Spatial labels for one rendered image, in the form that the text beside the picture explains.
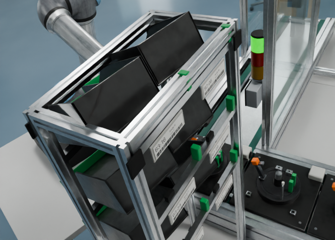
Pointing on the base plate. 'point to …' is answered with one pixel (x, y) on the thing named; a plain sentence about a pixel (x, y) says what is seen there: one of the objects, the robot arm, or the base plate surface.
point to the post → (268, 62)
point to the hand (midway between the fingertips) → (190, 139)
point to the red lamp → (257, 59)
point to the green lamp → (257, 45)
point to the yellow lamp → (257, 72)
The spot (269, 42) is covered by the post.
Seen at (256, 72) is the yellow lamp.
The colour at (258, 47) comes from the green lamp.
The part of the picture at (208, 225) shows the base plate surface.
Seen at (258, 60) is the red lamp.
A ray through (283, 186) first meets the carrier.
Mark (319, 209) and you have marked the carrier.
